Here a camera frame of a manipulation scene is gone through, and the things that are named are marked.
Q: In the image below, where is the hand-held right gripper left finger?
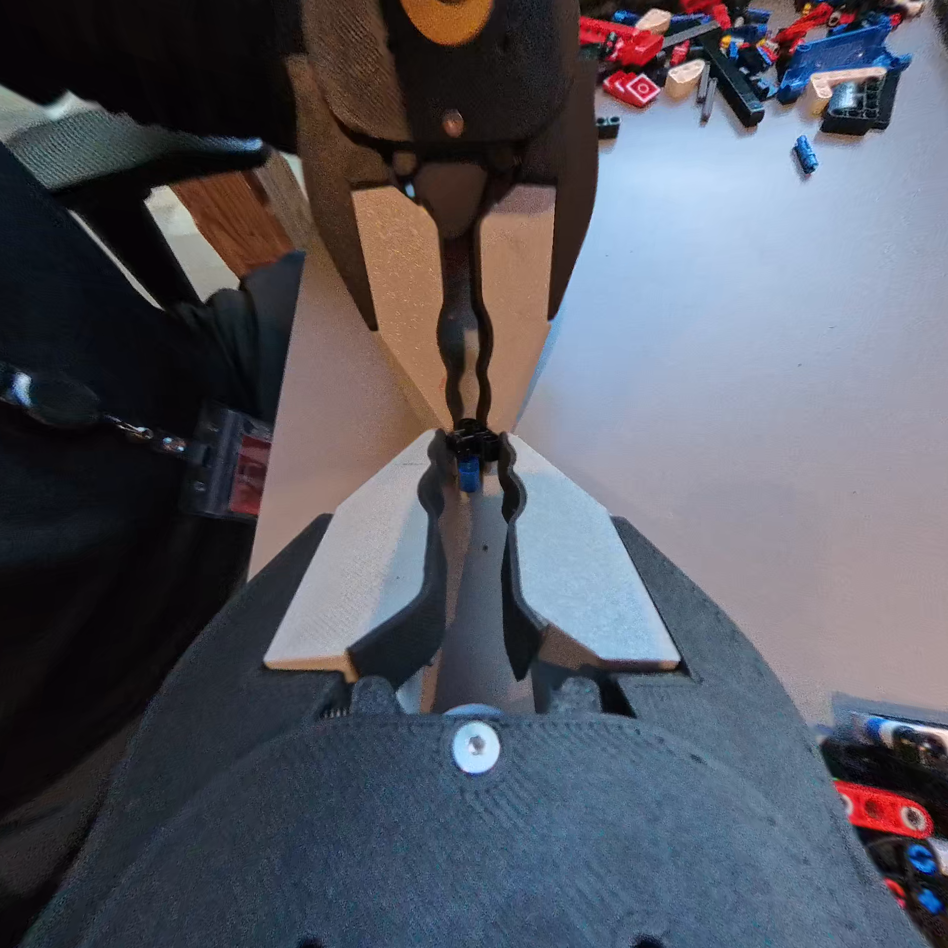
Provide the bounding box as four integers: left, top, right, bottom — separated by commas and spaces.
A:
263, 430, 453, 690

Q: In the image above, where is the small black toy connector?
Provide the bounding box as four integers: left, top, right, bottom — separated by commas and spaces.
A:
444, 418, 512, 464

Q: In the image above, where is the partly built toy car chassis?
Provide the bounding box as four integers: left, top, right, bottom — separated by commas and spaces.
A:
818, 692, 948, 934

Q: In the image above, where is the black mesh office chair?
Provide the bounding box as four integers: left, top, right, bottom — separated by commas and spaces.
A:
7, 110, 271, 308

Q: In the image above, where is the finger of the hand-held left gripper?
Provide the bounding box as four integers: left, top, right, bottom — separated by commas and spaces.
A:
353, 184, 465, 432
473, 184, 558, 435

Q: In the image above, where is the wooden beam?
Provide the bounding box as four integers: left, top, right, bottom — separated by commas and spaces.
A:
170, 152, 312, 278

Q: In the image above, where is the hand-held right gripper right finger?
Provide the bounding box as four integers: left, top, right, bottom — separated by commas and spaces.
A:
498, 432, 682, 682

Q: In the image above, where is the pile of loose toy pieces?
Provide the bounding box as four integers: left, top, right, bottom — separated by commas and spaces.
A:
578, 0, 927, 138

